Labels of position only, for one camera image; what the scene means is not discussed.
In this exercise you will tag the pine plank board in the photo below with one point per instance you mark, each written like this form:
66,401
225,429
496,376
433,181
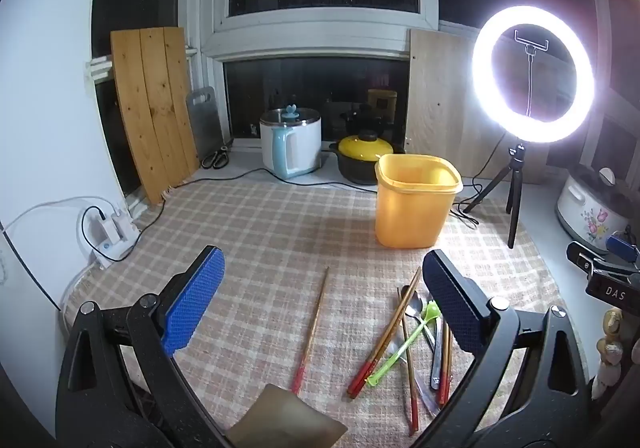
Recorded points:
152,108

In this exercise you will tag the white wall pipes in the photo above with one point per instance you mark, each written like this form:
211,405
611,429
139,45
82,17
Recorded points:
97,65

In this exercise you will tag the white floral slow cooker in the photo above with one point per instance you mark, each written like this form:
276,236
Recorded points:
585,213

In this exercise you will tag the checkered tablecloth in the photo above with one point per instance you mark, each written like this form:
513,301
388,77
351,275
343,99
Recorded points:
280,238

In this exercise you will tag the green plastic spoon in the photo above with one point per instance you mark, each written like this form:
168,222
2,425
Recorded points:
407,343

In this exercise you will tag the white and blue electric pot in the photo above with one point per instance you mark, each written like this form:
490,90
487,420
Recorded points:
292,143

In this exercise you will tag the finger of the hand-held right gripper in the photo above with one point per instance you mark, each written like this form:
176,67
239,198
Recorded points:
621,246
582,257

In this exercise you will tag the metal spoon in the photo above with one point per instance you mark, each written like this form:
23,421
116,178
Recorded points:
414,309

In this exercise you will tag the beige ornament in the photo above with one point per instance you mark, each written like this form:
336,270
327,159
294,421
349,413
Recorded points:
611,328

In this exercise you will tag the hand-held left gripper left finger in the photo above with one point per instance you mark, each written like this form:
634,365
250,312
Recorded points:
192,303

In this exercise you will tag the black scissors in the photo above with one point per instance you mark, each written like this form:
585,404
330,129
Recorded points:
217,159

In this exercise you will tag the black pot with yellow lid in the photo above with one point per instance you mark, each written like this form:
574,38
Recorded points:
364,153

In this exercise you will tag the light wood panel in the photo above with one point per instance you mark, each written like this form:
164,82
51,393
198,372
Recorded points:
442,108

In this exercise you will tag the brown paper piece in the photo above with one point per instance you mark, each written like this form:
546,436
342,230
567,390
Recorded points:
295,420

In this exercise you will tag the grey cutting board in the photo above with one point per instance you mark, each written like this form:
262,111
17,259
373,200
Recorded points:
204,123

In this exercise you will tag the red-tipped wooden chopstick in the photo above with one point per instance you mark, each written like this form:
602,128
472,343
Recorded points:
407,363
445,363
387,333
312,328
395,335

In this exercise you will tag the yellow plastic container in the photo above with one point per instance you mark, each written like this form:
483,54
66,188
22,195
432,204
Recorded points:
415,200

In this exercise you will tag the black tripod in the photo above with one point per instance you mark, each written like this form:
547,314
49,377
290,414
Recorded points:
515,198

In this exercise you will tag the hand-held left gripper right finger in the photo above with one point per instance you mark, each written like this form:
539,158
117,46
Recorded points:
452,303

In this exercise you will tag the phone clamp holder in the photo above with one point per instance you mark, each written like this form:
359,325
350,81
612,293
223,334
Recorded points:
531,48

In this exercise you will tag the white power strip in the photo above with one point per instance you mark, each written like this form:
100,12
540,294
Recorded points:
112,240

